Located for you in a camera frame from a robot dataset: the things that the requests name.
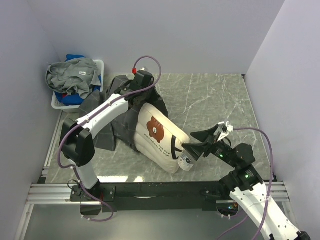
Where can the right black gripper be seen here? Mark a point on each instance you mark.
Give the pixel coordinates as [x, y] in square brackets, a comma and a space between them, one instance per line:
[195, 149]

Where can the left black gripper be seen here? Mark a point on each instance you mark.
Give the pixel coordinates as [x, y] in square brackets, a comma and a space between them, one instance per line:
[155, 98]

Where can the cream bear print pillow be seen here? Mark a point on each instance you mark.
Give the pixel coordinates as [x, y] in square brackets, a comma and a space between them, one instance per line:
[160, 140]

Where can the dark grey checked pillowcase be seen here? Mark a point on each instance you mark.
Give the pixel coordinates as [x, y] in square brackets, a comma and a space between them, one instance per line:
[121, 128]

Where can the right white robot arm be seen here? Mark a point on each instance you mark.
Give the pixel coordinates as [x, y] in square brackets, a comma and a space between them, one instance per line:
[244, 185]

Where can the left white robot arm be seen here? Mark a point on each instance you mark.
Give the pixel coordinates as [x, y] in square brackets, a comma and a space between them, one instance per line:
[77, 137]

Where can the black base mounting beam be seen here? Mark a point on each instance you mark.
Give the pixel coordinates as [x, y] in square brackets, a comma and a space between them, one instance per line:
[139, 196]

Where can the grey crumpled shirt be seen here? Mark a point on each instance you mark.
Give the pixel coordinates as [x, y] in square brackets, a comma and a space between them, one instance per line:
[76, 76]

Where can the blue cloth in basket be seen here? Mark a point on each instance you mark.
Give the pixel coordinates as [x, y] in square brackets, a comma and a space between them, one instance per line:
[64, 98]

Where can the white plastic laundry basket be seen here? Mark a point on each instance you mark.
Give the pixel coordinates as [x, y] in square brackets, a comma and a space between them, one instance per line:
[74, 109]

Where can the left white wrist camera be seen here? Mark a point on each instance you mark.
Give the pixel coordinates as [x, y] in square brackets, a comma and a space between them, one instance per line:
[142, 68]

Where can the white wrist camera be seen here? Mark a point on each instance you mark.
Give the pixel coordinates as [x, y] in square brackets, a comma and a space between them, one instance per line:
[226, 129]
[142, 68]

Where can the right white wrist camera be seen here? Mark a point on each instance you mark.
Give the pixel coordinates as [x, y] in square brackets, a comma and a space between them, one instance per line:
[226, 129]

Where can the aluminium frame rail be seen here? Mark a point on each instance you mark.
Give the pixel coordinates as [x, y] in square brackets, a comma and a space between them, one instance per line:
[51, 193]

